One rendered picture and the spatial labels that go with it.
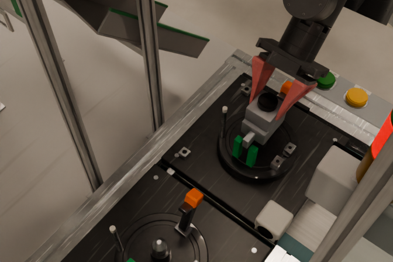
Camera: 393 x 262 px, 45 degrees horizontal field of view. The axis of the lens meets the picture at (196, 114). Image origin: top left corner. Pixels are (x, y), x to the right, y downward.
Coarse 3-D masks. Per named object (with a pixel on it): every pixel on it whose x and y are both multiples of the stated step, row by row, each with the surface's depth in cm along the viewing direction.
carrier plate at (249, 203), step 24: (240, 96) 89; (216, 120) 86; (288, 120) 86; (312, 120) 86; (192, 144) 83; (216, 144) 83; (312, 144) 83; (192, 168) 80; (216, 168) 80; (312, 168) 80; (216, 192) 78; (240, 192) 78; (264, 192) 78; (288, 192) 78; (240, 216) 76
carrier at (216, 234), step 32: (128, 192) 78; (160, 192) 78; (96, 224) 74; (128, 224) 74; (160, 224) 73; (192, 224) 72; (224, 224) 75; (96, 256) 71; (128, 256) 69; (160, 256) 66; (192, 256) 70; (224, 256) 72; (256, 256) 72
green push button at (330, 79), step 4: (328, 76) 92; (332, 76) 92; (320, 80) 91; (324, 80) 91; (328, 80) 91; (332, 80) 91; (320, 84) 91; (324, 84) 91; (328, 84) 91; (332, 84) 91
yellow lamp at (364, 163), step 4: (368, 152) 44; (364, 156) 45; (368, 156) 44; (372, 156) 43; (364, 160) 45; (368, 160) 44; (372, 160) 43; (360, 164) 46; (364, 164) 45; (368, 164) 44; (360, 168) 46; (364, 168) 45; (356, 172) 47; (360, 172) 46; (364, 172) 45; (356, 176) 47; (360, 176) 46; (360, 180) 46
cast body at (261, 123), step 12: (264, 96) 71; (276, 96) 71; (252, 108) 71; (264, 108) 70; (276, 108) 71; (252, 120) 72; (264, 120) 70; (276, 120) 72; (252, 132) 73; (264, 132) 72
